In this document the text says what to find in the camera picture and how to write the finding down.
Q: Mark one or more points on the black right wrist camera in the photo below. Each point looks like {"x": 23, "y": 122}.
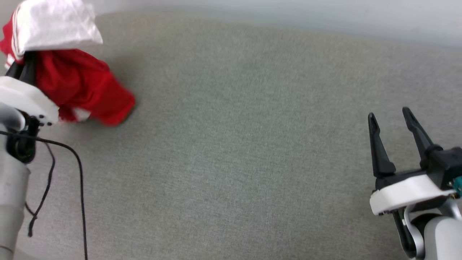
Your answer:
{"x": 449, "y": 160}

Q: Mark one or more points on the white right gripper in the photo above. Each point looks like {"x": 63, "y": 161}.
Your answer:
{"x": 408, "y": 191}

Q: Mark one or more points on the teal right camera connector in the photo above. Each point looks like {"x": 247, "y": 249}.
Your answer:
{"x": 458, "y": 186}

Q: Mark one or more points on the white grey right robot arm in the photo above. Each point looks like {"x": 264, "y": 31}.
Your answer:
{"x": 444, "y": 234}

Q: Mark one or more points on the red and white sports jersey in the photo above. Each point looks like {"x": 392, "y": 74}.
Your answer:
{"x": 79, "y": 79}

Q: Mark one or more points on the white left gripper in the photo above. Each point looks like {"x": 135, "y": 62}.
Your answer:
{"x": 29, "y": 95}

